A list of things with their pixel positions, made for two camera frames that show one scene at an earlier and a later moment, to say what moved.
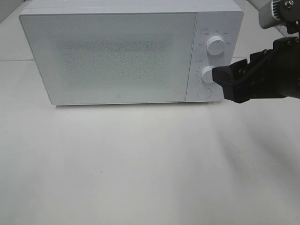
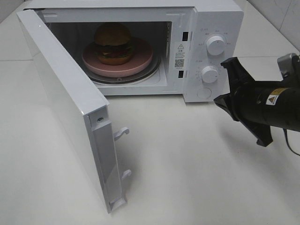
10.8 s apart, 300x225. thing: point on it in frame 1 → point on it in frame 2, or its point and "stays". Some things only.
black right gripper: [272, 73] → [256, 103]
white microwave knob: [206, 74] stays
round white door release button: [204, 93] stays
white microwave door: [112, 58] → [85, 112]
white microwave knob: [215, 45] stays
